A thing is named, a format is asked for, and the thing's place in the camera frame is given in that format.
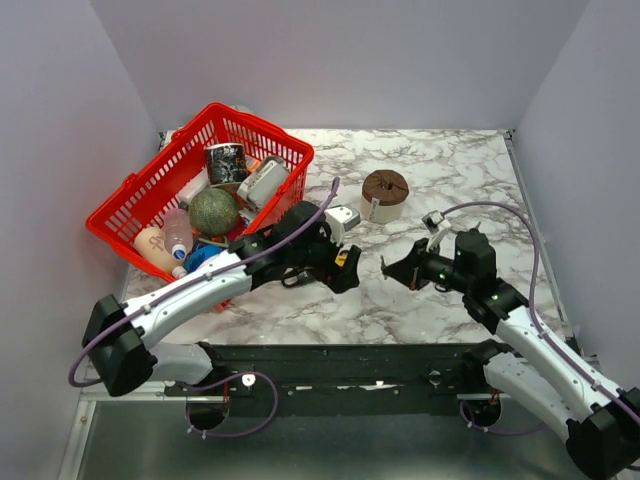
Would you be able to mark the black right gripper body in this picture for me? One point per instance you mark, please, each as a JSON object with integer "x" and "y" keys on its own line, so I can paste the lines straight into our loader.
{"x": 431, "y": 264}

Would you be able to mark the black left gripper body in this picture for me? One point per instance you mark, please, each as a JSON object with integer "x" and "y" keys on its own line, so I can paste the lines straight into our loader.
{"x": 320, "y": 259}

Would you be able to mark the yellow Opel padlock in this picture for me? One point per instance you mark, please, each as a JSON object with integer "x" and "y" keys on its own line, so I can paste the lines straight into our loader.
{"x": 342, "y": 260}

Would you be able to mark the silver key bunch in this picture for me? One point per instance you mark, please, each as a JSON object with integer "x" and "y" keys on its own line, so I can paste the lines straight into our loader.
{"x": 383, "y": 266}

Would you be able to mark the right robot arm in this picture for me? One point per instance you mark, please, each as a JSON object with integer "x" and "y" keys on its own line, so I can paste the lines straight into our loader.
{"x": 597, "y": 420}

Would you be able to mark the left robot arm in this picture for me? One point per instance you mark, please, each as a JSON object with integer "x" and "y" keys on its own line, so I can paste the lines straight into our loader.
{"x": 125, "y": 341}

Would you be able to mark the black Kaijing padlock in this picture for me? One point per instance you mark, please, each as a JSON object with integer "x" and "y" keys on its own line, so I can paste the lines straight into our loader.
{"x": 297, "y": 278}

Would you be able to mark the brown wrapped paper roll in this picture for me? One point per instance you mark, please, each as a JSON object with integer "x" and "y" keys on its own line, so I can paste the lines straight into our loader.
{"x": 383, "y": 196}

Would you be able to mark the green glitter ball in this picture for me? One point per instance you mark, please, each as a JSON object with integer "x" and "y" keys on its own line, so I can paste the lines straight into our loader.
{"x": 213, "y": 212}

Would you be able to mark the blue white bottle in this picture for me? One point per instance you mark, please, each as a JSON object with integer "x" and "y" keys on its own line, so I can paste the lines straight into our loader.
{"x": 195, "y": 260}

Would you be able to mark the dark printed can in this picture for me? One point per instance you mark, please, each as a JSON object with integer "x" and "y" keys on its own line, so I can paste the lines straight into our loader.
{"x": 226, "y": 163}

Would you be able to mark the white small box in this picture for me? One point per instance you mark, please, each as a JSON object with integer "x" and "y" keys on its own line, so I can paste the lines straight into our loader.
{"x": 193, "y": 187}

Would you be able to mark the clear plastic bottle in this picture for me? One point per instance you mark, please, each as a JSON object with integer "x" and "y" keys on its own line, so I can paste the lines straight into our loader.
{"x": 178, "y": 235}

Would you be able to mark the red plastic basket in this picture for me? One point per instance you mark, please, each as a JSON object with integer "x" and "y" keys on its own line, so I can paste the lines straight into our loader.
{"x": 143, "y": 197}

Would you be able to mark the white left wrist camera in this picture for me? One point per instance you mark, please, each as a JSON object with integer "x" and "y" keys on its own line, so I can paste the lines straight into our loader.
{"x": 341, "y": 219}

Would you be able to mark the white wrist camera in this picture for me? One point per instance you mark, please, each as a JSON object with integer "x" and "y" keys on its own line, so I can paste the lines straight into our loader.
{"x": 438, "y": 226}
{"x": 341, "y": 219}

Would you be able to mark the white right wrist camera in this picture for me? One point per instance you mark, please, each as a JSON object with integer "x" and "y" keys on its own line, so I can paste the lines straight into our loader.
{"x": 438, "y": 226}

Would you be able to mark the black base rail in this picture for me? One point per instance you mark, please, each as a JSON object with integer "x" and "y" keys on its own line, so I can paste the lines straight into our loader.
{"x": 343, "y": 380}

